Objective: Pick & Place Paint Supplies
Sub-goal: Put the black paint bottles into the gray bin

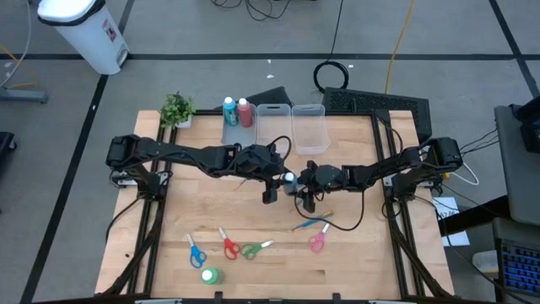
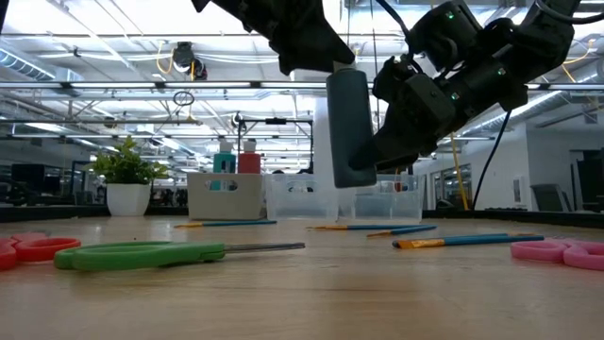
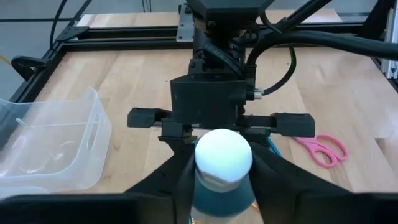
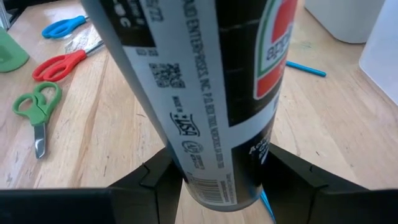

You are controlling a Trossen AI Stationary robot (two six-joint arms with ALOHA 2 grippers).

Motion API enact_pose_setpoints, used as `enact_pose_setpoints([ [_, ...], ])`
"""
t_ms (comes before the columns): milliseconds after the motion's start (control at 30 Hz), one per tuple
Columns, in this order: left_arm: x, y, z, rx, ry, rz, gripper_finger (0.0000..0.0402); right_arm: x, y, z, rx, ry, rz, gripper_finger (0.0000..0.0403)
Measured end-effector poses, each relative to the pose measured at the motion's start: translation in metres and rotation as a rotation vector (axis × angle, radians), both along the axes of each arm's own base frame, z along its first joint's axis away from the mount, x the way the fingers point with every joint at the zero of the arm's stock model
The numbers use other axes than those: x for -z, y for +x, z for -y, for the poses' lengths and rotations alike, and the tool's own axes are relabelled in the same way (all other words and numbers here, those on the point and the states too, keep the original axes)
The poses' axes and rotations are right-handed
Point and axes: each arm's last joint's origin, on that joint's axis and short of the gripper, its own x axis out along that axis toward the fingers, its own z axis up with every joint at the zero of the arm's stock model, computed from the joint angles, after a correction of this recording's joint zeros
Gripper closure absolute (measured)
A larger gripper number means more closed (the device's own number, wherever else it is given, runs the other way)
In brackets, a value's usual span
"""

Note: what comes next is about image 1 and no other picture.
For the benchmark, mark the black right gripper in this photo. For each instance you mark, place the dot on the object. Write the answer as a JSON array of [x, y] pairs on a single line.
[[310, 206]]

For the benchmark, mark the black table clamp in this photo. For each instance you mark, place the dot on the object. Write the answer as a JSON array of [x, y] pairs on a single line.
[[336, 295], [218, 295]]

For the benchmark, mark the yellow connector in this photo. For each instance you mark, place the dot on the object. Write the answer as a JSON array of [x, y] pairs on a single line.
[[445, 174]]

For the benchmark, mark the black flat panel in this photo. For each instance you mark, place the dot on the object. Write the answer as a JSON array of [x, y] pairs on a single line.
[[270, 98]]

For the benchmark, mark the black perforated panel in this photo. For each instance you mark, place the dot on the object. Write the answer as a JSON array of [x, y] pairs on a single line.
[[371, 103]]

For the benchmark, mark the red paint bottle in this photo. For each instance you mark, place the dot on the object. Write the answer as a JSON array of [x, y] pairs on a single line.
[[244, 116]]

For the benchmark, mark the white paper sheet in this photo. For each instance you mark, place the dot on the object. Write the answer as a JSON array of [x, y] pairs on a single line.
[[449, 209]]

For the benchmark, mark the black equipment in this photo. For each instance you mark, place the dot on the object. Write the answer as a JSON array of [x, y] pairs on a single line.
[[5, 145]]

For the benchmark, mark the pink scissors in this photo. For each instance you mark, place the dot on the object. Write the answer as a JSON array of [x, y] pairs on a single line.
[[321, 237]]

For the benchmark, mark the black paint bottle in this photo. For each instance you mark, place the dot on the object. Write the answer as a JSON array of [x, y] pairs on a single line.
[[289, 177]]

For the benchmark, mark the green paint bottle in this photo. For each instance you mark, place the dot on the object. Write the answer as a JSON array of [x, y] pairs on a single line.
[[215, 276]]

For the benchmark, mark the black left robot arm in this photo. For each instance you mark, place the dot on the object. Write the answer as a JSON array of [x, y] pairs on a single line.
[[177, 154]]

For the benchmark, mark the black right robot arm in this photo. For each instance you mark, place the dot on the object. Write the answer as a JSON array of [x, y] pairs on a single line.
[[379, 169]]

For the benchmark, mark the blue paint bottle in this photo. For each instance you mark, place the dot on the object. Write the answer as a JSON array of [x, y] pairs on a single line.
[[230, 114]]

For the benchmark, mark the black keyboard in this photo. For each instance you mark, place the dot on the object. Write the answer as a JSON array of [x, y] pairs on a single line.
[[521, 266]]

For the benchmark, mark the red scissors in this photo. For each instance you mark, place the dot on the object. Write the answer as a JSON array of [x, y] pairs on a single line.
[[228, 244]]

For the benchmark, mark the opaque white plastic bin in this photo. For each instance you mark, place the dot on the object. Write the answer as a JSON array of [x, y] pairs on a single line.
[[238, 135]]

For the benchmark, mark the white plastic object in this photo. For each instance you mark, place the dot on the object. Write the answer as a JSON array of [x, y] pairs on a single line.
[[485, 262]]

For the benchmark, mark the blue scissors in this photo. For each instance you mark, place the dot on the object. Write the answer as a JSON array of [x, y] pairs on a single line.
[[192, 246]]

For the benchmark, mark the grey stand base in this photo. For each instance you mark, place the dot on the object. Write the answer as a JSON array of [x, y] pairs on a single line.
[[25, 96]]

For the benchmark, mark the white trash can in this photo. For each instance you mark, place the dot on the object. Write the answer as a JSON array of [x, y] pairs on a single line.
[[84, 34]]

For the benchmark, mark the black device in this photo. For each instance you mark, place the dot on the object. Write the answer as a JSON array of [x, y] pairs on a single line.
[[530, 126]]

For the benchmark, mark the potted green plant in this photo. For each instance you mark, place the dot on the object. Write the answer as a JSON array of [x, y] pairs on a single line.
[[177, 110]]

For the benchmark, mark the green scissors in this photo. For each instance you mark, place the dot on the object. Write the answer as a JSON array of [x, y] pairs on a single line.
[[257, 247]]

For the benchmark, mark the clear plastic bin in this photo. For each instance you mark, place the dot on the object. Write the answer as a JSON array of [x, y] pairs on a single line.
[[310, 131], [274, 124]]

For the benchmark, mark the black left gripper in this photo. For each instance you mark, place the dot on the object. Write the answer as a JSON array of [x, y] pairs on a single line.
[[270, 196]]

